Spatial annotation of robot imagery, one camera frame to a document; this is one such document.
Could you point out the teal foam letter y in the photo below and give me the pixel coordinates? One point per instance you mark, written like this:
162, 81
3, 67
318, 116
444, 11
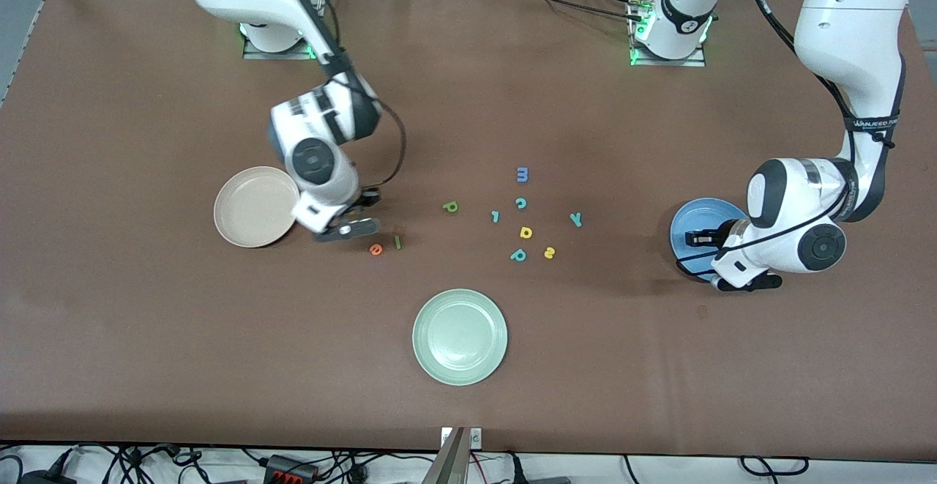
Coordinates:
576, 218

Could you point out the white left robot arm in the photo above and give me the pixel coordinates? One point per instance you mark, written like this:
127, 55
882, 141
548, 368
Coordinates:
849, 30

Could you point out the blue plate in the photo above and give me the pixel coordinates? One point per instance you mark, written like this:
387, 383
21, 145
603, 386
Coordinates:
701, 213

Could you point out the beige brown plate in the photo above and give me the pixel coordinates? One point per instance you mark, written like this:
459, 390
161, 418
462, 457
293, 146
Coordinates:
249, 209

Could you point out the green foam letter p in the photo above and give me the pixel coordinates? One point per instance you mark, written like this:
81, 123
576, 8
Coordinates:
450, 207

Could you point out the blue foam letter m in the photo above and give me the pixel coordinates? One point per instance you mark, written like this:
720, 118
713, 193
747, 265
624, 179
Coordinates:
522, 175

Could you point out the teal foam letter a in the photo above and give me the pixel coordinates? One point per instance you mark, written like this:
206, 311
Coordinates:
519, 255

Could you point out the pale green plate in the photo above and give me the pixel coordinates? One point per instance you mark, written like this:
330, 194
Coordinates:
460, 337

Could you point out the black orange power box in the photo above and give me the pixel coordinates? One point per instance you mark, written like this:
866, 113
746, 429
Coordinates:
289, 469

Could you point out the black power adapter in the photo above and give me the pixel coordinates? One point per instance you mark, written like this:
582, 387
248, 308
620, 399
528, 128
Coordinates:
44, 478

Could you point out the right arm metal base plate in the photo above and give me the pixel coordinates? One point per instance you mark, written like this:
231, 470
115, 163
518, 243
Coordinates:
278, 55

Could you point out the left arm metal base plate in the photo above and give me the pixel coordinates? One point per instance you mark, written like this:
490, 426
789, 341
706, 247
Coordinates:
670, 63

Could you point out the white mounting bracket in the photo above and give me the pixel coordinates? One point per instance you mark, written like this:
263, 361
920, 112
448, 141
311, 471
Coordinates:
476, 438

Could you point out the metal camera pole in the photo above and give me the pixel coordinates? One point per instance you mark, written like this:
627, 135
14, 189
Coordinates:
450, 462

